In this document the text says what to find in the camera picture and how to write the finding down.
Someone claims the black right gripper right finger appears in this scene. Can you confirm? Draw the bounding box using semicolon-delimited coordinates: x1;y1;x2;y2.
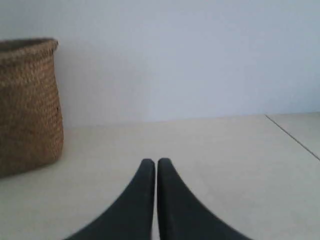
157;158;248;240

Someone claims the brown woven wicker basket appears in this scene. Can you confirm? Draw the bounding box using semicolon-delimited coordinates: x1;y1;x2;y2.
0;37;64;178

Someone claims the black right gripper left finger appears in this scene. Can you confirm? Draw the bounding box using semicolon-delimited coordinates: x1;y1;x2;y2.
68;159;156;240

